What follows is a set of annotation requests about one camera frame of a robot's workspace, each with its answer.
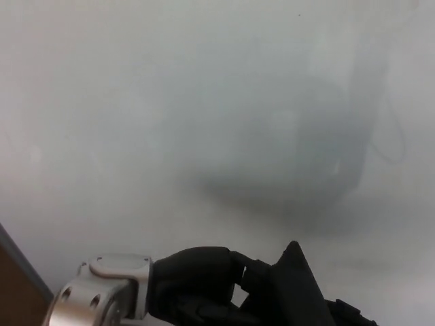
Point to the black magnetic marker holder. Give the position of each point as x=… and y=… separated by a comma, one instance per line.
x=292, y=285

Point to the brown wooden panel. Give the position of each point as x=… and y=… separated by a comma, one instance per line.
x=17, y=295

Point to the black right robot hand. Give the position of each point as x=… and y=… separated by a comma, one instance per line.
x=350, y=314

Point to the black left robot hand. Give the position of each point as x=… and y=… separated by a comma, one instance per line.
x=193, y=282

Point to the white whiteboard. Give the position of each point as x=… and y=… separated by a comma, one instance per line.
x=136, y=102

